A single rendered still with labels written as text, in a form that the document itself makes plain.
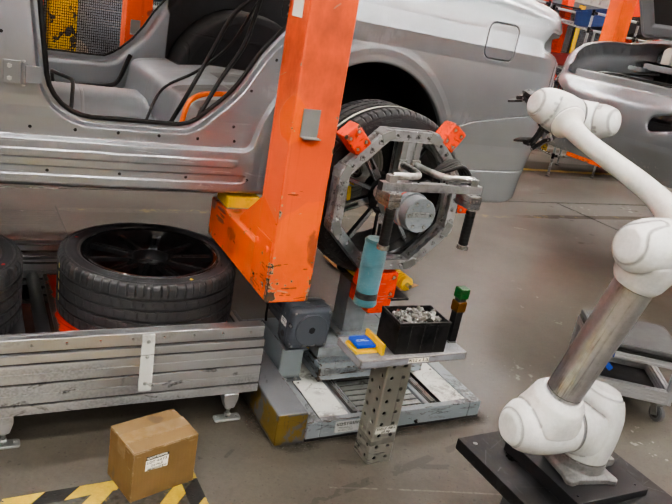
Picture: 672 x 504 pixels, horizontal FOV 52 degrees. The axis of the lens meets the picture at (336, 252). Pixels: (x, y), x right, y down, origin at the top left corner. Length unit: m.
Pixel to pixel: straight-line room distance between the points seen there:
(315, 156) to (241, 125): 0.55
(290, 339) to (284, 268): 0.43
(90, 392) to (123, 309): 0.29
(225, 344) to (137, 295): 0.35
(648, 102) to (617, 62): 1.44
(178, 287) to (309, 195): 0.57
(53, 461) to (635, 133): 3.89
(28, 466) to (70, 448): 0.14
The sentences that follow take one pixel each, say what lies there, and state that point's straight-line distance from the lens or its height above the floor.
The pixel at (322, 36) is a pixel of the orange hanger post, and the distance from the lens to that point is 2.18.
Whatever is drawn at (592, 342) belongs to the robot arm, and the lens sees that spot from 1.89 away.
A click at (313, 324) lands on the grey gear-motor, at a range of 2.68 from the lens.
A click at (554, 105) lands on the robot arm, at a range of 2.08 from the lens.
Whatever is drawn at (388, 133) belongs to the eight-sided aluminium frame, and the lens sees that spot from 2.50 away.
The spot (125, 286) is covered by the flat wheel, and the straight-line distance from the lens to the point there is 2.46.
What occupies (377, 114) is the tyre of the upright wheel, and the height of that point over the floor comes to 1.15.
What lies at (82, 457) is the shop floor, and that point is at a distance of 2.48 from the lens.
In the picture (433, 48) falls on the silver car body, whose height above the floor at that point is 1.40.
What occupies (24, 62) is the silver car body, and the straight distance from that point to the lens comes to 2.52.
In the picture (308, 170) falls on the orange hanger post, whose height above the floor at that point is 0.99.
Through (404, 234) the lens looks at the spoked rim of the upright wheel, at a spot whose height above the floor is 0.69.
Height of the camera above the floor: 1.51
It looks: 19 degrees down
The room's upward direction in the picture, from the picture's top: 10 degrees clockwise
